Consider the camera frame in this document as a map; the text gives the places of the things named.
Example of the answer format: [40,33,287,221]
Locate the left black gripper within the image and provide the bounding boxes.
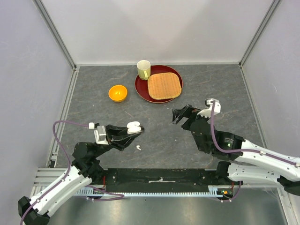
[92,123,141,158]

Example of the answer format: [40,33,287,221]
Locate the white earbud charging case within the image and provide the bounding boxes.
[127,121,142,134]

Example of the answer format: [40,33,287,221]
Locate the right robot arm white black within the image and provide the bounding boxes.
[172,105,300,195]

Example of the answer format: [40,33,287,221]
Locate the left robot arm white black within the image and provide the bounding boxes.
[18,121,144,225]

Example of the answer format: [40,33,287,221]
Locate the woven bamboo square tray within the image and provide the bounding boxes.
[147,72,182,100]

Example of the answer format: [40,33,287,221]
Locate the orange bowl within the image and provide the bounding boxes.
[108,85,128,103]

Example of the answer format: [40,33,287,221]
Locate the dark red round tray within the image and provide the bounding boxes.
[135,65,183,104]

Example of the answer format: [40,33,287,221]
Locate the cream ceramic mug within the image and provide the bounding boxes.
[137,60,151,80]

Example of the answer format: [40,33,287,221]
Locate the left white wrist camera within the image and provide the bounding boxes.
[94,126,108,145]

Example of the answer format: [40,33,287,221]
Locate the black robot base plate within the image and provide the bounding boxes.
[92,168,239,193]

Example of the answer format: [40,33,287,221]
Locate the slotted cable duct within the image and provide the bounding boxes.
[74,187,233,198]

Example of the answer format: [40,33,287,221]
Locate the aluminium frame rail right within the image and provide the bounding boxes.
[239,0,281,69]

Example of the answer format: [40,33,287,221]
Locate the aluminium frame rail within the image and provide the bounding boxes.
[33,0,77,70]
[239,0,281,69]

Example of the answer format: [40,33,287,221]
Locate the aluminium frame rail left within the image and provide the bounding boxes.
[33,0,77,70]

